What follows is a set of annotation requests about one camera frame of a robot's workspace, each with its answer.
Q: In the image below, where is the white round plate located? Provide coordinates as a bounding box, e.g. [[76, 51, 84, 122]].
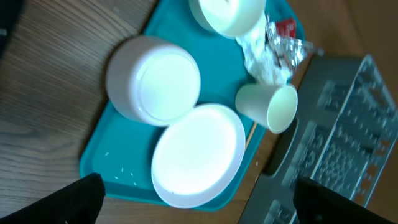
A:
[[151, 103, 246, 209]]

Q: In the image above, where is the white bowl with rice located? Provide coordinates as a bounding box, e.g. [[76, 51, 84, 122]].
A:
[[105, 35, 201, 126]]

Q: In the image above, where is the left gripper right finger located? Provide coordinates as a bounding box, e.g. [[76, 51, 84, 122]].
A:
[[293, 177, 393, 224]]

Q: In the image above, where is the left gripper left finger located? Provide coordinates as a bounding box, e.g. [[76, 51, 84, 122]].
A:
[[1, 173, 105, 224]]

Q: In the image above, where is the white bowl with peanuts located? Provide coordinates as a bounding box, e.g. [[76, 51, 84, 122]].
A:
[[188, 0, 267, 39]]

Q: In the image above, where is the grey plastic dishwasher rack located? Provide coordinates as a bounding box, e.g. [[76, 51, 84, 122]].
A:
[[240, 55, 397, 223]]

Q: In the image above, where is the wooden chopstick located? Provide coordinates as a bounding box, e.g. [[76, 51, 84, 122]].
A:
[[245, 122, 257, 149]]

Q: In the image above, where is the white paper cup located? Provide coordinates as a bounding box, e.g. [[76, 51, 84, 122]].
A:
[[235, 83, 299, 134]]

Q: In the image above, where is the crumpled silver foil wrapper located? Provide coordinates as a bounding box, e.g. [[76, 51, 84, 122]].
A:
[[236, 14, 324, 86]]

